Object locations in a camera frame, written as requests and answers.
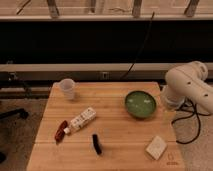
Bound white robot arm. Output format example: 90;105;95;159
160;61;213;114

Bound black eraser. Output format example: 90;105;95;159
92;134;102;155

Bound white glue bottle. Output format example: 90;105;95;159
63;107;96;134

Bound green bowl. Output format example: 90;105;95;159
124;91;157;119

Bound clear plastic measuring cup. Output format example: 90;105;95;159
58;79;75;100

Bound white sponge block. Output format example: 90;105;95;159
146;136;167;160

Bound black chair base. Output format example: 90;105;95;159
0;108;29;119

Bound black hanging cable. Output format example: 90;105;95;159
119;11;156;81

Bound black cable on floor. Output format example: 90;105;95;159
171;99;213;145

